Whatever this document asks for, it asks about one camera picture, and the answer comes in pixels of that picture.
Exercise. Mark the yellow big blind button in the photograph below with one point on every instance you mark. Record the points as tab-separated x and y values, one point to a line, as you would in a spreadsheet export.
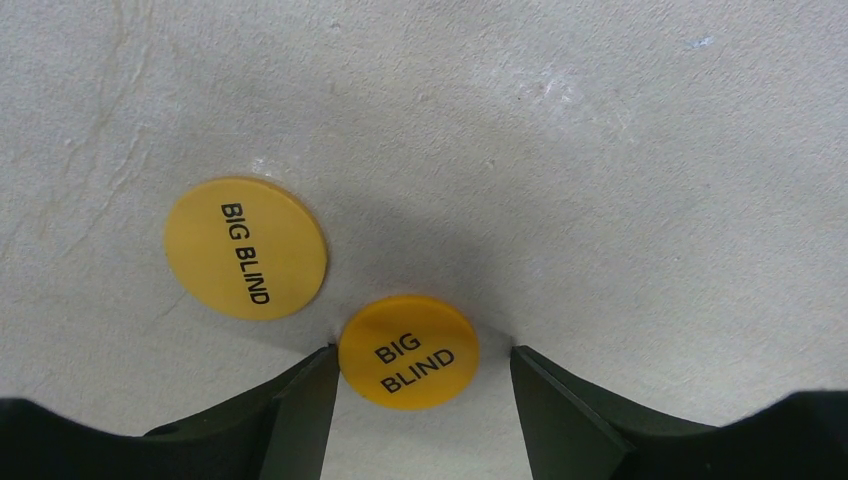
246	248

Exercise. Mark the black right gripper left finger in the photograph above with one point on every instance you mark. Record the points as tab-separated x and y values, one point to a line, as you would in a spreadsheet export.
277	430

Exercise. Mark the orange small blind button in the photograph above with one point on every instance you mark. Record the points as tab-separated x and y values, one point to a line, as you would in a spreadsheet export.
409	352

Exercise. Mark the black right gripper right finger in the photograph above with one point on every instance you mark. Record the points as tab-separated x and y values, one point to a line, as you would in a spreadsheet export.
574	429

